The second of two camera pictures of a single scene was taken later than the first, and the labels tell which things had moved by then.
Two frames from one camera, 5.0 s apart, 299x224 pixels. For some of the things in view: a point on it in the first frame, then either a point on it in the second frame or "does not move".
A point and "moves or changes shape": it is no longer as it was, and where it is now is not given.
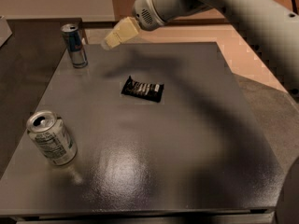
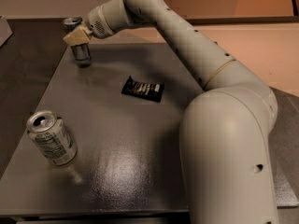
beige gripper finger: (125, 29) -> (78, 36)
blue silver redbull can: (75, 45) moves or changes shape
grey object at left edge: (5, 31) does not move
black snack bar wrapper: (149, 91) does not move
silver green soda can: (52, 137) does not move
